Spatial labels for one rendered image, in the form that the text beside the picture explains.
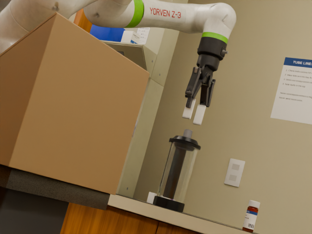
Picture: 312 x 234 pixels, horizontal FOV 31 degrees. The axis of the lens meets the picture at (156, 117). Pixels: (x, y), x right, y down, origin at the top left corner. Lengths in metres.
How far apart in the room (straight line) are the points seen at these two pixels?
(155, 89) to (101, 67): 1.07
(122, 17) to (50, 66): 0.68
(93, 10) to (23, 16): 0.43
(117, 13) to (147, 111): 0.64
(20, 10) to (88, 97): 0.27
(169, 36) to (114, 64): 1.09
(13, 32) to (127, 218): 0.76
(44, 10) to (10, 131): 0.33
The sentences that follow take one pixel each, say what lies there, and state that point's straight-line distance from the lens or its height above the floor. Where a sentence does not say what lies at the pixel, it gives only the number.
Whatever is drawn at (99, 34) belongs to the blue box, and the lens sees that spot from 2.32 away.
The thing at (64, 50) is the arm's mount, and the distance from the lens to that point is 1.12.
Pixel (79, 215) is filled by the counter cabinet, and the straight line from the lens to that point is 1.94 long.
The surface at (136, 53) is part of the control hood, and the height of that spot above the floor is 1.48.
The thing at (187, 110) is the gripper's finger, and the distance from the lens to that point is 1.88.
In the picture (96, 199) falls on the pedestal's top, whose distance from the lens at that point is 1.30.
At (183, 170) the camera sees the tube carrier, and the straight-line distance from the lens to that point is 1.84.
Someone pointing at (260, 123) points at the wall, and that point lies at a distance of 2.46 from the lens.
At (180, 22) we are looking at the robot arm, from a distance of 1.97.
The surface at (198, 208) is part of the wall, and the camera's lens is 2.50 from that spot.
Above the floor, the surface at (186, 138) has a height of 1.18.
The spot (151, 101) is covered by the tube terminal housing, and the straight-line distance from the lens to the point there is 2.27.
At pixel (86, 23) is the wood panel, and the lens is 2.47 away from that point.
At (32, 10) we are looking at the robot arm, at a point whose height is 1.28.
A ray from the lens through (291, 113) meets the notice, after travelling 2.43.
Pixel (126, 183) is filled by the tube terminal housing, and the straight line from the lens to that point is 2.23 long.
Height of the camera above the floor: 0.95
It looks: 8 degrees up
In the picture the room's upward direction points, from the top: 16 degrees clockwise
